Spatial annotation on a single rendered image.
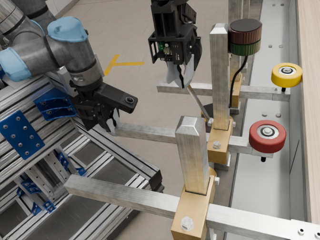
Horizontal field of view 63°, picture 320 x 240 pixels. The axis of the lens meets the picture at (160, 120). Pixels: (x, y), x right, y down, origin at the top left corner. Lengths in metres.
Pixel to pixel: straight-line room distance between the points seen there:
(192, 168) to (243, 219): 0.12
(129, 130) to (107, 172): 0.81
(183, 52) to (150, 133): 0.30
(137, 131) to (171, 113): 1.34
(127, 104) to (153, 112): 1.43
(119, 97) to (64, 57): 0.17
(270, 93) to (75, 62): 0.57
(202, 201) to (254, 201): 0.42
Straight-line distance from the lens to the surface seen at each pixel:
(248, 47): 0.54
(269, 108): 1.14
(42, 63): 0.64
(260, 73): 1.33
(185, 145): 0.37
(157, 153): 1.82
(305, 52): 0.95
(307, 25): 1.11
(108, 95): 0.70
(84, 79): 0.67
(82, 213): 1.47
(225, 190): 0.79
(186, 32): 0.51
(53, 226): 1.51
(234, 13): 0.80
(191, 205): 0.47
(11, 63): 0.65
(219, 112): 0.66
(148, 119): 2.07
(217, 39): 0.55
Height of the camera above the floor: 1.38
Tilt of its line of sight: 43 degrees down
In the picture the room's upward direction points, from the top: 14 degrees counter-clockwise
